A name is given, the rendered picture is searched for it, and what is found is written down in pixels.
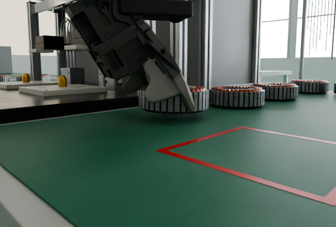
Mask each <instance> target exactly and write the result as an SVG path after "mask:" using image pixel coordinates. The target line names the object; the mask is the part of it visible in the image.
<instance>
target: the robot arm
mask: <svg viewBox="0 0 336 227"><path fill-rule="evenodd" d="M101 5H103V6H105V10H103V9H102V6H101ZM65 12H66V13H67V15H68V17H69V18H70V20H71V21H72V23H73V24H74V26H75V28H76V29H77V31H78V32H79V34H80V36H81V37H82V39H83V40H84V42H85V44H86V45H87V47H88V48H87V50H88V52H89V54H90V55H91V58H92V59H93V61H94V62H95V63H96V65H97V66H98V68H99V70H100V71H101V73H102V74H103V76H104V78H106V77H108V78H110V79H115V80H116V81H117V80H120V79H122V78H123V77H125V76H126V75H127V76H129V78H128V80H127V81H126V82H125V83H124V85H123V86H122V91H123V92H124V93H125V94H130V93H133V92H136V91H138V90H139V89H140V88H142V87H143V86H147V85H148V86H147V88H146V90H145V91H144V97H145V98H146V100H147V101H148V102H150V103H153V104H155V103H158V102H161V101H164V100H167V99H170V98H173V97H176V96H179V97H180V98H181V100H182V102H183V103H184V104H185V105H186V107H187V108H188V109H189V110H190V112H192V111H194V110H195V106H194V100H193V95H192V93H191V91H190V89H189V86H188V84H187V82H186V80H185V78H184V76H183V75H182V73H181V70H180V68H179V66H178V65H177V63H176V61H175V60H174V58H173V56H172V55H171V53H170V52H169V50H168V49H167V47H166V46H165V45H164V43H163V42H162V41H161V40H160V39H159V38H158V37H157V36H156V34H155V33H154V31H153V30H152V28H151V27H150V26H149V24H148V23H146V22H144V20H149V21H169V22H171V23H180V22H182V21H184V20H185V19H188V18H190V17H192V16H193V2H192V1H191V0H77V1H76V2H75V3H73V4H71V5H69V6H68V7H67V9H66V10H65ZM149 59H150V60H149Z"/></svg>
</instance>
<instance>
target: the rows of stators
mask: <svg viewBox="0 0 336 227"><path fill-rule="evenodd" d="M288 83H289V84H296V86H298V93H303V94H304V93H306V94H308V93H309V94H311V93H312V94H325V93H327V92H329V84H330V82H328V81H327V80H318V79H317V80H316V79H314V80H313V79H311V80H310V79H292V80H291V81H289V82H288ZM333 93H335V94H336V82H335V83H334V90H333Z"/></svg>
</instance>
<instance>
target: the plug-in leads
mask: <svg viewBox="0 0 336 227"><path fill-rule="evenodd" d="M65 20H66V21H65ZM64 21H65V23H64V25H63V32H62V24H63V22H64ZM67 21H69V22H68V25H67V32H66V34H65V24H66V22H67ZM69 23H70V27H69ZM71 25H72V27H73V30H76V27H75V26H74V24H73V23H72V21H71V20H69V19H68V18H65V19H64V20H63V21H62V23H61V25H60V37H64V44H65V43H66V44H68V45H70V44H72V33H71Z"/></svg>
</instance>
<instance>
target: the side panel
mask: <svg viewBox="0 0 336 227"><path fill-rule="evenodd" d="M262 11H263V0H202V15H201V87H205V89H207V90H209V89H212V87H219V86H234V87H235V86H238V87H239V86H242V87H243V86H245V87H250V86H251V85H253V84H254V83H260V63H261V37H262Z"/></svg>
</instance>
